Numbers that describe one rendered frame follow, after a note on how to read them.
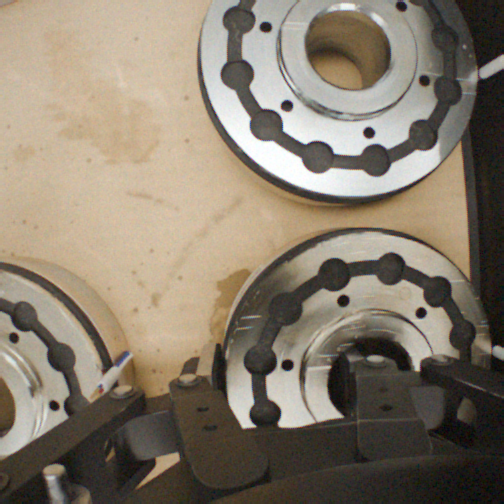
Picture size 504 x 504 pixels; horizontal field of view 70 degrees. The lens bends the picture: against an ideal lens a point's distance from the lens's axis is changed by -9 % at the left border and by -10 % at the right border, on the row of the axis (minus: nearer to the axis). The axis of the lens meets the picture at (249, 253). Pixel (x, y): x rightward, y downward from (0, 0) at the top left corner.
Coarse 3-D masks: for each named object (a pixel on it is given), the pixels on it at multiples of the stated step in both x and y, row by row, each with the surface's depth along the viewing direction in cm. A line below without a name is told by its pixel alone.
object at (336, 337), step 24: (360, 312) 13; (384, 312) 13; (336, 336) 13; (360, 336) 13; (384, 336) 13; (408, 336) 13; (312, 360) 13; (336, 360) 13; (408, 360) 13; (312, 384) 13; (312, 408) 13; (336, 408) 13
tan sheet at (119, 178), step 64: (64, 0) 15; (128, 0) 15; (192, 0) 15; (0, 64) 15; (64, 64) 16; (128, 64) 16; (192, 64) 16; (320, 64) 16; (0, 128) 16; (64, 128) 16; (128, 128) 16; (192, 128) 16; (0, 192) 16; (64, 192) 16; (128, 192) 16; (192, 192) 16; (256, 192) 16; (448, 192) 16; (0, 256) 16; (64, 256) 16; (128, 256) 16; (192, 256) 16; (256, 256) 16; (448, 256) 16; (128, 320) 16; (192, 320) 16
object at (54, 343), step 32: (0, 288) 13; (32, 288) 13; (0, 320) 13; (32, 320) 13; (64, 320) 13; (32, 352) 13; (64, 352) 14; (96, 352) 14; (64, 384) 13; (96, 384) 13; (64, 416) 13
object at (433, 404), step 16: (368, 352) 14; (352, 384) 12; (416, 384) 11; (432, 384) 10; (352, 400) 12; (416, 400) 11; (432, 400) 10; (448, 400) 10; (432, 416) 10; (448, 416) 10
